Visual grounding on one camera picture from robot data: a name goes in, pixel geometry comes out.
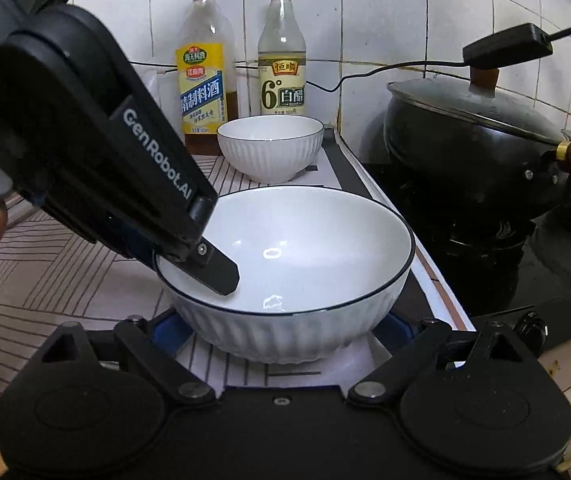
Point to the clear vinegar bottle yellow cap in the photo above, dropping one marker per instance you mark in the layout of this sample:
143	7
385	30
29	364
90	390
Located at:
282	75

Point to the white ribbed bowl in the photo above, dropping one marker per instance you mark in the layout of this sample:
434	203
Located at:
305	250
270	155

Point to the black gas stove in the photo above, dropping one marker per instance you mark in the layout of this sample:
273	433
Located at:
490	270

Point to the striped tablecloth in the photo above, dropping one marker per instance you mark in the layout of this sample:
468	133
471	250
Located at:
65	280

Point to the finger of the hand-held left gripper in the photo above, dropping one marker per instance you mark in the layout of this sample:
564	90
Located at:
138	247
215	270

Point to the glass wok lid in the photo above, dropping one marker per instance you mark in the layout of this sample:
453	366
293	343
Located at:
495	102

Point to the cooking wine bottle yellow label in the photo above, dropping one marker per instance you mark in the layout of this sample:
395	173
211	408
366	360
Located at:
203	80

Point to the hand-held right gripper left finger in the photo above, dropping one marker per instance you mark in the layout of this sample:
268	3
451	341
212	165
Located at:
165	332

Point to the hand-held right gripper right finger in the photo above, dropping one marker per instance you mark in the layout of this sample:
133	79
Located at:
395	335

